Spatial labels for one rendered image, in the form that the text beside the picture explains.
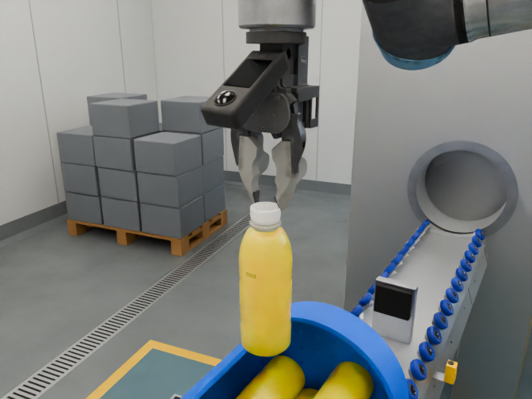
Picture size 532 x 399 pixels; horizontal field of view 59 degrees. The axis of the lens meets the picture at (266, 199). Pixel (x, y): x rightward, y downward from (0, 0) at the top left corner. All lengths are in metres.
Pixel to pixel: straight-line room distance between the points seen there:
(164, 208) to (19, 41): 1.93
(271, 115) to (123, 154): 3.41
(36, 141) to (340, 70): 3.05
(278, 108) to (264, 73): 0.05
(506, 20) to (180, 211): 3.37
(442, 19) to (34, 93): 4.41
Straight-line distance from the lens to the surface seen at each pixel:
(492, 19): 0.57
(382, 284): 1.22
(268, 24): 0.54
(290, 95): 0.55
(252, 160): 0.59
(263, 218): 0.58
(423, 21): 0.57
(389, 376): 0.77
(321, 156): 5.33
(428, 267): 1.69
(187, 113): 4.00
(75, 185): 4.38
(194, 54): 5.83
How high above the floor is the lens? 1.64
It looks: 18 degrees down
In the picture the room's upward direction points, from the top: straight up
